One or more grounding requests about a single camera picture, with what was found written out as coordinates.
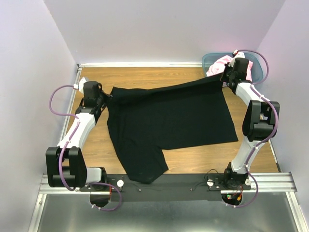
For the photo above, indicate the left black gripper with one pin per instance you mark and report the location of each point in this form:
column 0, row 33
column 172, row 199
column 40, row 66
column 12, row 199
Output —
column 106, row 95

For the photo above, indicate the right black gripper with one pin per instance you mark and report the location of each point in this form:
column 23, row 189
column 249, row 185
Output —
column 227, row 67

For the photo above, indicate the black t shirt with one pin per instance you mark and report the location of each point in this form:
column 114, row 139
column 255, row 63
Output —
column 142, row 123

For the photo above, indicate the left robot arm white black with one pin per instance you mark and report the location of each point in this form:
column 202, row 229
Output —
column 65, row 163

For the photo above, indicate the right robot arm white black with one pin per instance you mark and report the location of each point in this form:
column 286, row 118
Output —
column 259, row 125

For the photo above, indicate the pink t shirt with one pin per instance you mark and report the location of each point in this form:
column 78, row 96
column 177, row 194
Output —
column 215, row 66

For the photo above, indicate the teal plastic bin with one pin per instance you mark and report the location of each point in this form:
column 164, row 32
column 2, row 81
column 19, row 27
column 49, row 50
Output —
column 254, row 72

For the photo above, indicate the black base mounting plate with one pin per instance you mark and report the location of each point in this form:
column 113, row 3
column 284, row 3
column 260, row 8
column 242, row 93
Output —
column 168, row 187

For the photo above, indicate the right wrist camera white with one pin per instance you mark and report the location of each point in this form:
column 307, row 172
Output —
column 238, row 54

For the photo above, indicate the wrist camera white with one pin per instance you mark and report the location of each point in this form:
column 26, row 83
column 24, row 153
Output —
column 238, row 54
column 80, row 86

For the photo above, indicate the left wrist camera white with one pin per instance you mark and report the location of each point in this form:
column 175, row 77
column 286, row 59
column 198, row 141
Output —
column 80, row 86

